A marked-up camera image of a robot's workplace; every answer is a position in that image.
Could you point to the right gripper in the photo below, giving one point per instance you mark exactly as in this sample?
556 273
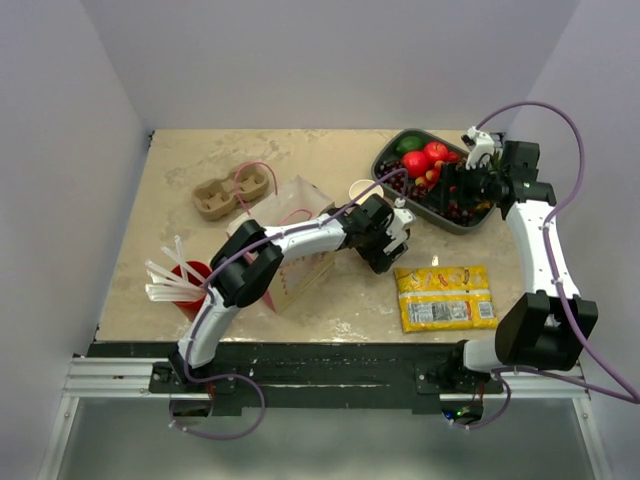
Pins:
456 175

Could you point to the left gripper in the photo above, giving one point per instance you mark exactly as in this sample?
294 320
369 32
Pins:
377 259

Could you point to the white paper cup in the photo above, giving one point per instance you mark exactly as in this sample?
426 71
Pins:
362 189

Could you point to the brown paper bag pink handles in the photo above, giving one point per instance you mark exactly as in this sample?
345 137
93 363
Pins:
292 202

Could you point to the cardboard cup carrier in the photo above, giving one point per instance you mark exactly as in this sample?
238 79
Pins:
218 197

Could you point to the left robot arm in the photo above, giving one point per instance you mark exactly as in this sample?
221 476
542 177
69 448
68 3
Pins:
246 265

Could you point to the red cherries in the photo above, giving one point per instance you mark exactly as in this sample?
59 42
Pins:
432 172

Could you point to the toy pineapple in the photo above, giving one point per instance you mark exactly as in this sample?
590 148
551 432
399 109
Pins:
492 184

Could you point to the red apple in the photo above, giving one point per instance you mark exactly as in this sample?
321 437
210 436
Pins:
416 163
436 152

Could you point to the dark red grapes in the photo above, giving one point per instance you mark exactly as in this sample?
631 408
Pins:
427 207

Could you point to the green lime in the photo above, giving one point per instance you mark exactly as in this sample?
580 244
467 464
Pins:
408 144

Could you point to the yellow snack bag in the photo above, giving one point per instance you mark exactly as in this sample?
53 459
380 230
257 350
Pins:
445 299

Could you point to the grey fruit tray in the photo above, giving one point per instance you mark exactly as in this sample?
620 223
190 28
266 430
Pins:
389 153

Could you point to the red straw holder cup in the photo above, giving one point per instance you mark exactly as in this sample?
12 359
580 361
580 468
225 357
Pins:
191 308

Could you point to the white wrapped straws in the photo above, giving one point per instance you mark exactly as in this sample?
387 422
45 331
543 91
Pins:
164 286

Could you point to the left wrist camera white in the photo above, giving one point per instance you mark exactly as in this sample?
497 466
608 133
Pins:
398 230

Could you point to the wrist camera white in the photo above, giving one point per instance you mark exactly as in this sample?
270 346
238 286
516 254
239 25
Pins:
398 230
482 147

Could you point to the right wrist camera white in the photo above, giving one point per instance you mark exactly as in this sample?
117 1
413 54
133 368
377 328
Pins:
482 147

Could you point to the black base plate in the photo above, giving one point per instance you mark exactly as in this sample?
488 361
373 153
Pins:
397 376

